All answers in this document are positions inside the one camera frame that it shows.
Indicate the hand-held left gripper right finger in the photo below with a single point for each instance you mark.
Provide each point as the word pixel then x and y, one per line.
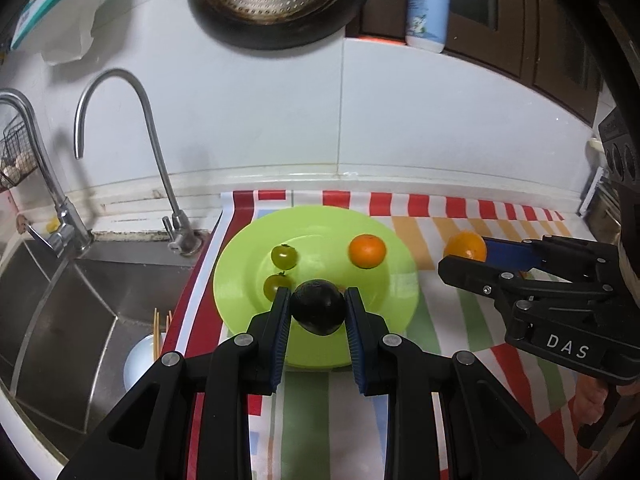
pixel 357 355

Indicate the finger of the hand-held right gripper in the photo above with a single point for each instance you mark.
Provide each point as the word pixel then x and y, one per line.
pixel 505 252
pixel 470 272

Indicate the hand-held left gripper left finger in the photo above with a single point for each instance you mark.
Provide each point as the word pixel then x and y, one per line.
pixel 280 350

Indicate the orange mandarin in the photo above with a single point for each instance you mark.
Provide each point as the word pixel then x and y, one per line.
pixel 462 245
pixel 367 251

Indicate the dark purple round fruit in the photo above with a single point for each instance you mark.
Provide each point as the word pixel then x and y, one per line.
pixel 318 307

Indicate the green tomato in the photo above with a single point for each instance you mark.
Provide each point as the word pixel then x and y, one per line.
pixel 285 256
pixel 272 285

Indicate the green plate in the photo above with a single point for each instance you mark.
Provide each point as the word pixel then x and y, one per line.
pixel 320 240

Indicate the person's right hand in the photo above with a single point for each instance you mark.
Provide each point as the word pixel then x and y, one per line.
pixel 590 402

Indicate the striped colourful table cloth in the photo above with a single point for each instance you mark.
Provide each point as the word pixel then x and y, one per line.
pixel 450 320

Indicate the metal dish rack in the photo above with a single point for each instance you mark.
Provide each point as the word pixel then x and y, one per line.
pixel 597 180

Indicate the wooden chopsticks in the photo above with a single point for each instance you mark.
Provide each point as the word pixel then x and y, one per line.
pixel 159 332

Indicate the white bowl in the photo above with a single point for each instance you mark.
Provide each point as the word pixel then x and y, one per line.
pixel 140 365

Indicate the stainless steel sink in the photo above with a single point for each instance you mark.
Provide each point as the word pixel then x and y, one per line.
pixel 75 310

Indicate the slim gooseneck steel faucet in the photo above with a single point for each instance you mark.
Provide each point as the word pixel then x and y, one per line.
pixel 160 160

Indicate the white pump soap bottle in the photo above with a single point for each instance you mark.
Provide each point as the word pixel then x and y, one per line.
pixel 427 10

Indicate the large steel kitchen faucet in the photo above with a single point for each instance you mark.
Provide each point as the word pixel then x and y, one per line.
pixel 50 200

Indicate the black frying pan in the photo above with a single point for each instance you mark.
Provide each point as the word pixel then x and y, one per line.
pixel 275 0

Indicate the white paper towel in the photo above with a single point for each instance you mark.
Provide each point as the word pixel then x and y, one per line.
pixel 67 35

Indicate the dark wooden window frame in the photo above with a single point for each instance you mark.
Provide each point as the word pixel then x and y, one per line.
pixel 550 35

